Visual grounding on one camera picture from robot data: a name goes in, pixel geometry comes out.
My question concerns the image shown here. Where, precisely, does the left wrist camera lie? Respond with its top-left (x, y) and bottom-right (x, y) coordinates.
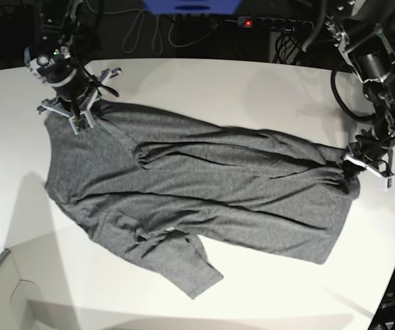
top-left (378, 175), bottom-right (395, 193)

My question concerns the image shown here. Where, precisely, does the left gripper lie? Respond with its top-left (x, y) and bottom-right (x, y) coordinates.
top-left (341, 130), bottom-right (395, 179)

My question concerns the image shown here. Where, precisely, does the black power strip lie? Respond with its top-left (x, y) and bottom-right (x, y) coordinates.
top-left (236, 16), bottom-right (314, 32)

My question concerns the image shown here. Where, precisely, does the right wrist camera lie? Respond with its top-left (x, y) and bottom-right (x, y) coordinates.
top-left (68, 113), bottom-right (94, 135)

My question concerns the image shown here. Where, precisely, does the grey long-sleeve t-shirt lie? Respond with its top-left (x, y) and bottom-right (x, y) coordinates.
top-left (44, 101), bottom-right (360, 298)

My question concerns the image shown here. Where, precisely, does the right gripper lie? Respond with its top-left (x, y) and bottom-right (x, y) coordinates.
top-left (37, 67), bottom-right (122, 124)

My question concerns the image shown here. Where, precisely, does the blue plastic bin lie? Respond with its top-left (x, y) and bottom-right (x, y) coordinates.
top-left (143, 0), bottom-right (241, 14)

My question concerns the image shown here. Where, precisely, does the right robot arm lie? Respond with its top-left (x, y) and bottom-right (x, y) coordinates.
top-left (23, 1), bottom-right (122, 134)

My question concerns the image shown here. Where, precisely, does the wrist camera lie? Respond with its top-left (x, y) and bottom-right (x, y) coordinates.
top-left (68, 113), bottom-right (94, 135)
top-left (378, 175), bottom-right (395, 193)

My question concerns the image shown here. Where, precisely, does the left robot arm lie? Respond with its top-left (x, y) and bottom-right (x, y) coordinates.
top-left (302, 1), bottom-right (395, 182)

